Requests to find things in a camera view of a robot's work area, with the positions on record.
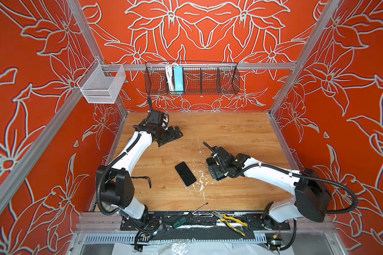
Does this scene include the yellow handled pliers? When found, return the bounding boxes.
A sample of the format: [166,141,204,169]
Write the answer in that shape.
[211,210,248,237]

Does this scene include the light blue box in basket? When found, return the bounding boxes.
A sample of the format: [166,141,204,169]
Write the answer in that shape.
[173,66,184,94]

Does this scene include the circuit board with wires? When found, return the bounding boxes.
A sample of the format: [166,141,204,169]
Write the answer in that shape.
[267,232,284,252]

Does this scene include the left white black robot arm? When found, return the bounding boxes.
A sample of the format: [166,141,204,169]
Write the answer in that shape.
[95,96,183,221]

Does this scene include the white cable in basket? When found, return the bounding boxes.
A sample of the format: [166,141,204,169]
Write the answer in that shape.
[165,63,175,93]

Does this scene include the green handled screwdriver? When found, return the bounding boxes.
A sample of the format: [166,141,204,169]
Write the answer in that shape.
[172,203,208,228]

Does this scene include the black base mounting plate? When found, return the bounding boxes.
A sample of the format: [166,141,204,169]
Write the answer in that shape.
[121,210,290,232]

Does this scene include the black phone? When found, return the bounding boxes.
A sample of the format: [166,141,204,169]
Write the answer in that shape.
[175,161,197,187]
[209,166,227,181]

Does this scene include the black wire wall basket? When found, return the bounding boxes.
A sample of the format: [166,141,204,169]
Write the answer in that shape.
[144,61,240,96]

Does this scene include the white mesh wall basket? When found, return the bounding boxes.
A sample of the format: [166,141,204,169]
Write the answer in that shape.
[77,59,126,104]

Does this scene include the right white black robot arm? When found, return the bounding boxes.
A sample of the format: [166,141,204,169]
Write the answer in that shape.
[206,146,359,223]

